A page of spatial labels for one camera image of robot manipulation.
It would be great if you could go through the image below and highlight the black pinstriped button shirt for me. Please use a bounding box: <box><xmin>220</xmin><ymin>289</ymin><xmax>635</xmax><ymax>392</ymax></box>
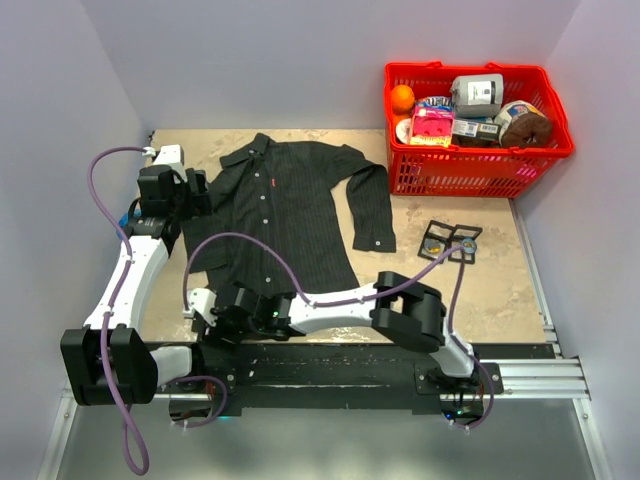
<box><xmin>183</xmin><ymin>133</ymin><xmax>396</xmax><ymax>296</ymax></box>

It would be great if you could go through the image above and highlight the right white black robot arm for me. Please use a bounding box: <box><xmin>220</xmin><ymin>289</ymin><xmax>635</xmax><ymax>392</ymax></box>
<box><xmin>185</xmin><ymin>271</ymin><xmax>481</xmax><ymax>393</ymax></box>

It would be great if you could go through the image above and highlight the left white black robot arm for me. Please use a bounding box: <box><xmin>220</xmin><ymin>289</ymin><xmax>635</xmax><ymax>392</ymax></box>
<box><xmin>60</xmin><ymin>165</ymin><xmax>211</xmax><ymax>406</ymax></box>

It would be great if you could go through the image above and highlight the black framed brooch card left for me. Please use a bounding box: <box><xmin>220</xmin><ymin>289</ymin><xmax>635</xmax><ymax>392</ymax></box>
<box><xmin>417</xmin><ymin>220</ymin><xmax>455</xmax><ymax>260</ymax></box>

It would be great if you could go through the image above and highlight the black framed brooch card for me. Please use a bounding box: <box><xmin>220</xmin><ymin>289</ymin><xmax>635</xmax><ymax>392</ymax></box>
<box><xmin>417</xmin><ymin>220</ymin><xmax>455</xmax><ymax>260</ymax></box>
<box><xmin>449</xmin><ymin>224</ymin><xmax>483</xmax><ymax>265</ymax></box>

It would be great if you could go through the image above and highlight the black framed brooch card right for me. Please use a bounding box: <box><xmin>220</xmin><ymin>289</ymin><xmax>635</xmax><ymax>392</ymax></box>
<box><xmin>449</xmin><ymin>224</ymin><xmax>483</xmax><ymax>265</ymax></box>

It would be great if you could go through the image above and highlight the blue wrapped round package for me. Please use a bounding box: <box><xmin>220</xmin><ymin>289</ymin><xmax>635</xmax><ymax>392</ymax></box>
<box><xmin>117</xmin><ymin>213</ymin><xmax>129</xmax><ymax>239</ymax></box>

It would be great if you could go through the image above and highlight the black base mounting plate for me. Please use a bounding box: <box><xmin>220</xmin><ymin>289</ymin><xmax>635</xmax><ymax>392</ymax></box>
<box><xmin>144</xmin><ymin>342</ymin><xmax>557</xmax><ymax>418</ymax></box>

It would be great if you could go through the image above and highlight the orange fruit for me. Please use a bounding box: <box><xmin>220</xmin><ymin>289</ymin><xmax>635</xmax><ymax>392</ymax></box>
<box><xmin>390</xmin><ymin>85</ymin><xmax>415</xmax><ymax>114</ymax></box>

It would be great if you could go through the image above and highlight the pink snack box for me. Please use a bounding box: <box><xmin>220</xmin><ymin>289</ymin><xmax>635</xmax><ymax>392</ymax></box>
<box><xmin>409</xmin><ymin>105</ymin><xmax>455</xmax><ymax>148</ymax></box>

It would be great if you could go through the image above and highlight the red plastic shopping basket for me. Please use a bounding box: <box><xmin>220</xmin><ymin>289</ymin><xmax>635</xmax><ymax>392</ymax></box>
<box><xmin>383</xmin><ymin>61</ymin><xmax>575</xmax><ymax>198</ymax></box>

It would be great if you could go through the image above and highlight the grey labelled bag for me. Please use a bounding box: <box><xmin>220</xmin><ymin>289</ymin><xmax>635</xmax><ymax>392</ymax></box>
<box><xmin>450</xmin><ymin>74</ymin><xmax>504</xmax><ymax>118</ymax></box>

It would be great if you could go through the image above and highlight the blue white barcode box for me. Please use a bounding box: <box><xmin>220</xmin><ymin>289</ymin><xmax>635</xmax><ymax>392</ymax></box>
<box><xmin>452</xmin><ymin>118</ymin><xmax>501</xmax><ymax>142</ymax></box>

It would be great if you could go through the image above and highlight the white round labelled package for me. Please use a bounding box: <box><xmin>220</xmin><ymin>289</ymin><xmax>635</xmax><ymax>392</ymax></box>
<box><xmin>494</xmin><ymin>100</ymin><xmax>546</xmax><ymax>133</ymax></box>

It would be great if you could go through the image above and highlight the brown doughnut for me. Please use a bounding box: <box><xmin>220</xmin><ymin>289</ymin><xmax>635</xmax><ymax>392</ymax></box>
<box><xmin>499</xmin><ymin>113</ymin><xmax>553</xmax><ymax>148</ymax></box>

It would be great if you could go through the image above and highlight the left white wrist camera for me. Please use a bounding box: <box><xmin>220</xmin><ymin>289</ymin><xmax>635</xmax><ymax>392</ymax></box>
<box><xmin>142</xmin><ymin>144</ymin><xmax>187</xmax><ymax>181</ymax></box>

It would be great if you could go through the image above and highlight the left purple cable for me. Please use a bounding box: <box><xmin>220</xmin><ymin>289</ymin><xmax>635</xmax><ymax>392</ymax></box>
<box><xmin>87</xmin><ymin>146</ymin><xmax>157</xmax><ymax>476</ymax></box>

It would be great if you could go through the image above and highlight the purple cable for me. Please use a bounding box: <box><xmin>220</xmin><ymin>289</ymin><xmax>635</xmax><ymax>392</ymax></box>
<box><xmin>181</xmin><ymin>232</ymin><xmax>497</xmax><ymax>431</ymax></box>
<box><xmin>87</xmin><ymin>146</ymin><xmax>157</xmax><ymax>476</ymax></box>

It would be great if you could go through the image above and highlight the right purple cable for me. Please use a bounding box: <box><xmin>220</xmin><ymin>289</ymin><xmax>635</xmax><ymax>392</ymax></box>
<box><xmin>181</xmin><ymin>232</ymin><xmax>497</xmax><ymax>431</ymax></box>

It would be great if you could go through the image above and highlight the aluminium frame rail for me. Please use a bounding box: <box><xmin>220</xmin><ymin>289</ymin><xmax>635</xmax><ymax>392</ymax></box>
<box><xmin>503</xmin><ymin>200</ymin><xmax>613</xmax><ymax>479</ymax></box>

